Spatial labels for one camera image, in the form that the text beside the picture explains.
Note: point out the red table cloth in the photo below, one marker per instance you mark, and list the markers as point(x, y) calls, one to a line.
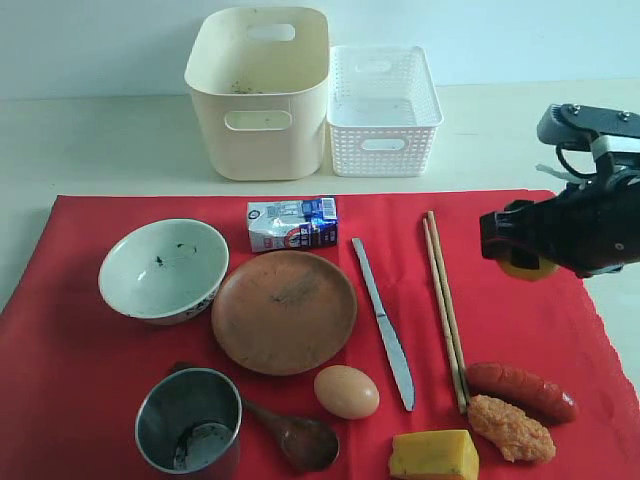
point(74, 372)

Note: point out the white perforated plastic basket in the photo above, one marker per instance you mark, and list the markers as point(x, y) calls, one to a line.
point(383, 111)

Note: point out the orange fried chicken piece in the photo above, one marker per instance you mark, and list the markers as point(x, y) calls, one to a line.
point(517, 436)

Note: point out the dark wooden spoon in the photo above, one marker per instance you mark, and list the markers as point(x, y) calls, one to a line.
point(295, 435)

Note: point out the cream plastic bin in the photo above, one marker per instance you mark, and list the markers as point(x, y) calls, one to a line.
point(258, 80)

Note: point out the red sausage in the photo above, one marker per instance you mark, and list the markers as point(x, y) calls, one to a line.
point(523, 387)

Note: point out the brown wooden plate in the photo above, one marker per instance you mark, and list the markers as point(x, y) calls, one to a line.
point(284, 313)

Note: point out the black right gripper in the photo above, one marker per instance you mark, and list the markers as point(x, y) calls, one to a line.
point(589, 229)

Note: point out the brown egg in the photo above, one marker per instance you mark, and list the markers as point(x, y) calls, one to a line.
point(346, 392)

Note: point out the blue white milk carton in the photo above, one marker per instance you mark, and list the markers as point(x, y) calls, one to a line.
point(292, 224)

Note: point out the stainless steel cup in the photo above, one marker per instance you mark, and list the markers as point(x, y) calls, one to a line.
point(157, 434)

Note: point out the white ceramic bowl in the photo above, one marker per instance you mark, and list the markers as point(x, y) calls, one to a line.
point(166, 272)

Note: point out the yellow lemon piece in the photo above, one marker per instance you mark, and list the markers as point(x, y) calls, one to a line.
point(545, 269)

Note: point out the yellow cheese wedge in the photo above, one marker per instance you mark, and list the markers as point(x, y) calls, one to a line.
point(434, 454)

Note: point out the silver table knife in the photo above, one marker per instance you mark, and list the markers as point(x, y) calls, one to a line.
point(395, 353)

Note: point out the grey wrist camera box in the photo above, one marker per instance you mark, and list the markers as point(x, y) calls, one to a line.
point(578, 126)

